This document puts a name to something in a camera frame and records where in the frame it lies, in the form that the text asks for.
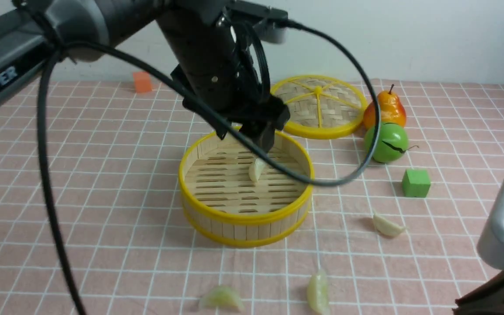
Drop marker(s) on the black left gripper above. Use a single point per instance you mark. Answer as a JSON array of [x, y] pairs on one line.
[[218, 45]]

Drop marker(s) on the white dumpling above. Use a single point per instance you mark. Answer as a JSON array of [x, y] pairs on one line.
[[387, 227]]

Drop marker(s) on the pale green dumpling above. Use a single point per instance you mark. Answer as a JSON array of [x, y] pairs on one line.
[[222, 297]]

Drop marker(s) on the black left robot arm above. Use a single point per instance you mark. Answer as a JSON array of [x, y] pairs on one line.
[[36, 29]]

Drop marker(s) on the yellow woven steamer lid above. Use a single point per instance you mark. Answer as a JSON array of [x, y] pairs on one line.
[[321, 107]]

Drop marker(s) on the yellow-rimmed bamboo steamer tray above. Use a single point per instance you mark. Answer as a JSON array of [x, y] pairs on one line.
[[222, 202]]

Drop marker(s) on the green toy apple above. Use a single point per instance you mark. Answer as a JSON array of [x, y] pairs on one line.
[[392, 144]]

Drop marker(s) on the orange yellow toy pear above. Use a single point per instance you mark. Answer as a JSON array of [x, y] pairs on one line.
[[392, 110]]

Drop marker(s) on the orange foam cube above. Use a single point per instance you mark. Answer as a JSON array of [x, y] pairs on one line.
[[142, 82]]

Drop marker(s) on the green foam cube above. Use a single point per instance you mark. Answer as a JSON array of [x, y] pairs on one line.
[[416, 183]]

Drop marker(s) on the pink checked tablecloth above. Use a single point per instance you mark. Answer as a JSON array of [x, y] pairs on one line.
[[115, 156]]

